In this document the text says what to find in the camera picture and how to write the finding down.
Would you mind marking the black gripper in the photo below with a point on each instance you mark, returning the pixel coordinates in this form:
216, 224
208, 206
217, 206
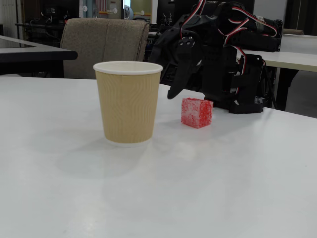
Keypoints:
185, 53

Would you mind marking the red sponge cube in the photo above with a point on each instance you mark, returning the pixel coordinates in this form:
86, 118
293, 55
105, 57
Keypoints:
196, 112

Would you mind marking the tan paper cup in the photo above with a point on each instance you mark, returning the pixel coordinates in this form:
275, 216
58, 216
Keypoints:
127, 106

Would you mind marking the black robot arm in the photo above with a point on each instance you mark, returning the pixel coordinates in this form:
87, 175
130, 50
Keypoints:
220, 72

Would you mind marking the brown fabric chair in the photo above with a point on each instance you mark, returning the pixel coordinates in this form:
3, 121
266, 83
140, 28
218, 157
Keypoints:
99, 42

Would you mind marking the white table with black legs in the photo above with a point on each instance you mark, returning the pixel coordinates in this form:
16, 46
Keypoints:
292, 58

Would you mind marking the american flag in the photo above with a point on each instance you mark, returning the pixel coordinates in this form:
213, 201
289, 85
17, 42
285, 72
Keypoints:
101, 5

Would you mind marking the beige chair back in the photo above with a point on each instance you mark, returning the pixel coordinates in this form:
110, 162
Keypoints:
293, 31

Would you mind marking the black equipment workbench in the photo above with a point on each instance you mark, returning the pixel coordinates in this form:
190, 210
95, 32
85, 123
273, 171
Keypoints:
42, 22

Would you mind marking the dark table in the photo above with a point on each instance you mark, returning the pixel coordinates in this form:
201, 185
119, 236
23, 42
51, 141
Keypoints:
29, 53

